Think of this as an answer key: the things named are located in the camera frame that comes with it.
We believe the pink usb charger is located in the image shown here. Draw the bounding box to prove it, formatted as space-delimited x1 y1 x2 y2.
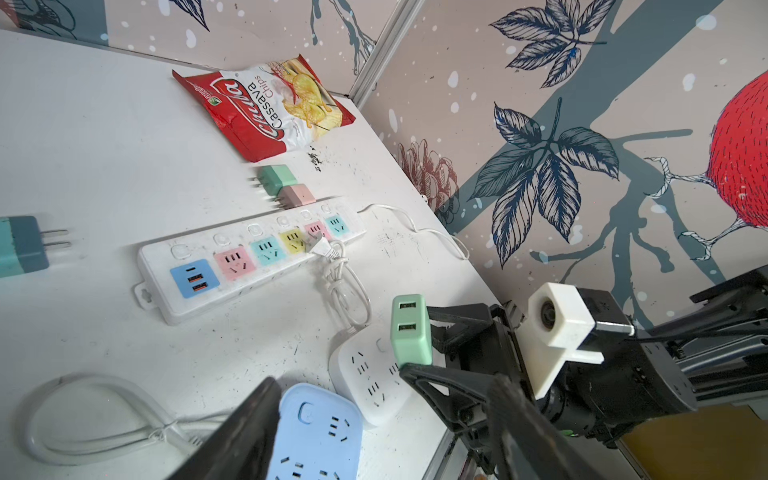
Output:
276 184 316 210

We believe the white long power strip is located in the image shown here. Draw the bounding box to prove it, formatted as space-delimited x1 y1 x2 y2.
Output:
134 197 366 325

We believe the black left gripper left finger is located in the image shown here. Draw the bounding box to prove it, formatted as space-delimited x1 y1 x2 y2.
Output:
171 377 282 480

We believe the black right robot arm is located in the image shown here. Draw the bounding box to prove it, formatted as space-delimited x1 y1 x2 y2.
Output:
390 267 767 479

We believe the red cassava chips bag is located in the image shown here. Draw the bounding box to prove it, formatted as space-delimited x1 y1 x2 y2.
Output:
172 55 356 163

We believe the white power strip cable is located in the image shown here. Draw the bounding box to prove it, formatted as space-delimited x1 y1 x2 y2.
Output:
357 203 471 262

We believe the teal usb charger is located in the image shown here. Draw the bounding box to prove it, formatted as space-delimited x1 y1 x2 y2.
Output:
1 215 72 278

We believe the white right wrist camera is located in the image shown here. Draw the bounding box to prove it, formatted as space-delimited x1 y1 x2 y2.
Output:
515 282 636 400

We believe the white blue socket cable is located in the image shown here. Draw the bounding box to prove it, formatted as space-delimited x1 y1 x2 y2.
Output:
22 373 232 467

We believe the white square power socket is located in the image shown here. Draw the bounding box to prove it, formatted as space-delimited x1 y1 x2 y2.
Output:
328 324 412 430

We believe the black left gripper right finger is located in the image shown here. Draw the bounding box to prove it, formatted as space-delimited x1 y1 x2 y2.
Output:
486 375 603 479

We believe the light green usb charger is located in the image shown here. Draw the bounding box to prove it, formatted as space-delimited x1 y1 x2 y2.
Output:
390 294 433 367

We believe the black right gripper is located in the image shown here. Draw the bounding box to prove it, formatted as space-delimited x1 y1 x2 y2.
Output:
399 287 696 474

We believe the blue square power socket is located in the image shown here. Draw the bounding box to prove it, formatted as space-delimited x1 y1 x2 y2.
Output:
267 383 363 480

